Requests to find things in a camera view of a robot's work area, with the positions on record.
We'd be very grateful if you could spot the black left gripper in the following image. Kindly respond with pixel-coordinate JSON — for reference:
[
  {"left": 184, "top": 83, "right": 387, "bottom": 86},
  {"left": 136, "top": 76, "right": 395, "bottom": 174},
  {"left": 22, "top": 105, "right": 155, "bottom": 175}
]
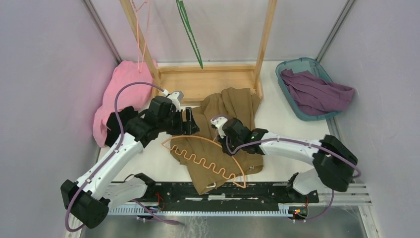
[{"left": 158, "top": 107, "right": 200, "bottom": 135}]

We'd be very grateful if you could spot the orange wavy hanger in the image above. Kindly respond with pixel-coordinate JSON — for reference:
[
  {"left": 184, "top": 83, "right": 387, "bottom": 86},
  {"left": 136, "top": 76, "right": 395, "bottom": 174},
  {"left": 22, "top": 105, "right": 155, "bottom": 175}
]
[{"left": 161, "top": 135, "right": 247, "bottom": 188}]

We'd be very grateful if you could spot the tan brown pleated skirt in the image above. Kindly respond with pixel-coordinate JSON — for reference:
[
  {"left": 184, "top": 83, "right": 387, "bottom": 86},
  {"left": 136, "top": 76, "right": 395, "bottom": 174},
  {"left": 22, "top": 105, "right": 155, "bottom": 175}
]
[{"left": 170, "top": 87, "right": 264, "bottom": 196}]

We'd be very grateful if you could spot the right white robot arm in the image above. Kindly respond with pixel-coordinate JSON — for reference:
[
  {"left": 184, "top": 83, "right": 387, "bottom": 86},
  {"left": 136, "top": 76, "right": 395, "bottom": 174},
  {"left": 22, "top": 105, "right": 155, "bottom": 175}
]
[{"left": 210, "top": 116, "right": 361, "bottom": 202}]

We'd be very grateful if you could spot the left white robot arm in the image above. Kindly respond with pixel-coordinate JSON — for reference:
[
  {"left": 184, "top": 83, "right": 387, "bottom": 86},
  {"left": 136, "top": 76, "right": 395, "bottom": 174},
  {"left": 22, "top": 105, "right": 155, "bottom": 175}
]
[{"left": 60, "top": 91, "right": 200, "bottom": 229}]

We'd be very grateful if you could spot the pink thin hanger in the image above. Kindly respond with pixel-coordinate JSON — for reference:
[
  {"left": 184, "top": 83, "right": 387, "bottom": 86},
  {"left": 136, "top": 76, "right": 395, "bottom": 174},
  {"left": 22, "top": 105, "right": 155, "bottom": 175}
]
[{"left": 130, "top": 0, "right": 152, "bottom": 73}]

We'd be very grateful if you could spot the green hanger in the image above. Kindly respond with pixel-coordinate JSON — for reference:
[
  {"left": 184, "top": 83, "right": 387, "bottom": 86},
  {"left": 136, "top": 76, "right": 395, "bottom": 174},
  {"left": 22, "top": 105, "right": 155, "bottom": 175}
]
[{"left": 175, "top": 0, "right": 204, "bottom": 69}]

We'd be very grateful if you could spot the wooden clothes rack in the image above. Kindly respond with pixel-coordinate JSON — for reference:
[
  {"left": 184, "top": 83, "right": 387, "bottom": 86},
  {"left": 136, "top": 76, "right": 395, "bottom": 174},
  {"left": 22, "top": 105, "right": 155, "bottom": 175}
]
[{"left": 120, "top": 0, "right": 277, "bottom": 105}]

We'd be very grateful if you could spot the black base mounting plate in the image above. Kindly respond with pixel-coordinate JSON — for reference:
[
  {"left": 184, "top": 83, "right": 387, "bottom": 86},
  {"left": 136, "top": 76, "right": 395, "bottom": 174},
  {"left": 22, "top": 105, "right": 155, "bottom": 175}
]
[{"left": 138, "top": 182, "right": 319, "bottom": 212}]

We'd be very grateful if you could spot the black garment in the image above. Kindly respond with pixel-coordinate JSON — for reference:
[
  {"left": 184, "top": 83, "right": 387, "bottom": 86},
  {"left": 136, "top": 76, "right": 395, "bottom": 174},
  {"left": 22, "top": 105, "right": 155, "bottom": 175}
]
[{"left": 105, "top": 106, "right": 139, "bottom": 147}]

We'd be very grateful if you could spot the pink garment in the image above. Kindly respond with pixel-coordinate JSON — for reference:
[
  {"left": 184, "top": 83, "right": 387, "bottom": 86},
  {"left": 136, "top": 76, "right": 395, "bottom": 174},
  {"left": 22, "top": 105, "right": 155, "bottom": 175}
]
[{"left": 93, "top": 60, "right": 153, "bottom": 148}]

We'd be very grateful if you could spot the purple garment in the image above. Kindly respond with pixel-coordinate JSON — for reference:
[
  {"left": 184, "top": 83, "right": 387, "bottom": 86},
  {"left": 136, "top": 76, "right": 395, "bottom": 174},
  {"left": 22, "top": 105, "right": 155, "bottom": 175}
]
[{"left": 280, "top": 69, "right": 355, "bottom": 116}]

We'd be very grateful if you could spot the teal plastic bin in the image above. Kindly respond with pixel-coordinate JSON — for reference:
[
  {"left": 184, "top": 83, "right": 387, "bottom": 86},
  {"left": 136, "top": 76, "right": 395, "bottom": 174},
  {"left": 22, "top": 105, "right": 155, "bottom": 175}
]
[{"left": 275, "top": 57, "right": 343, "bottom": 121}]

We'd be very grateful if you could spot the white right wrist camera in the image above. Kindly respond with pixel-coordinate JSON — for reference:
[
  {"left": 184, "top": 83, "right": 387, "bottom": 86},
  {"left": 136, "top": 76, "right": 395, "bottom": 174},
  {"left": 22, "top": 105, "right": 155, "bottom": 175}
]
[{"left": 210, "top": 116, "right": 228, "bottom": 138}]

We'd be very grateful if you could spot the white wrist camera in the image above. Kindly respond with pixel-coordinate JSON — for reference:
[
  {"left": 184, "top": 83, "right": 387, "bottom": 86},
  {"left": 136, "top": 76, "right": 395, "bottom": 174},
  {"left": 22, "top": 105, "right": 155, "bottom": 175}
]
[
  {"left": 210, "top": 116, "right": 228, "bottom": 138},
  {"left": 163, "top": 89, "right": 184, "bottom": 111}
]

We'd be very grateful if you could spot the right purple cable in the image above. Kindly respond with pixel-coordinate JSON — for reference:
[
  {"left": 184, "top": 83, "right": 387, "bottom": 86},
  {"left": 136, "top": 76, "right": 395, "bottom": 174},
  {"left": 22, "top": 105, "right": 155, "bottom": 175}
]
[{"left": 210, "top": 115, "right": 362, "bottom": 179}]

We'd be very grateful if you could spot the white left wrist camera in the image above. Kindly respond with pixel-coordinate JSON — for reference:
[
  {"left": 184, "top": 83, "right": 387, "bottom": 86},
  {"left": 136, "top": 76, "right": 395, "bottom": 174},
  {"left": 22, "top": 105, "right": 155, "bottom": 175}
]
[{"left": 163, "top": 89, "right": 184, "bottom": 111}]

